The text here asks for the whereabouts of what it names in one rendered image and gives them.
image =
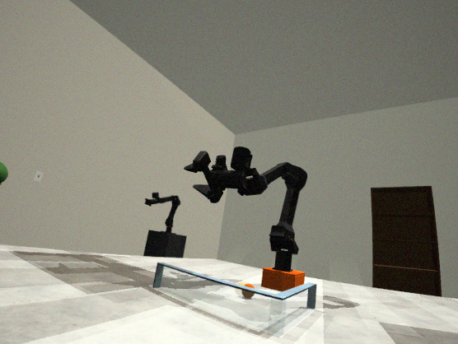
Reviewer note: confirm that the clear low corner walls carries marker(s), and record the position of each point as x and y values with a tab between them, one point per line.
269	315

